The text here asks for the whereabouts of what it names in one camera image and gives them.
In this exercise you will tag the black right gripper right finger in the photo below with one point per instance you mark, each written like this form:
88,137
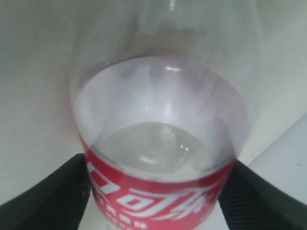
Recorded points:
249,202

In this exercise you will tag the clear red-label cola bottle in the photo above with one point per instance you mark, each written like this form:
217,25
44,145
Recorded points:
162,93

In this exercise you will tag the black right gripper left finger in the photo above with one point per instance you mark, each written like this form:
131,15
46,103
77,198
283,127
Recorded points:
56,203

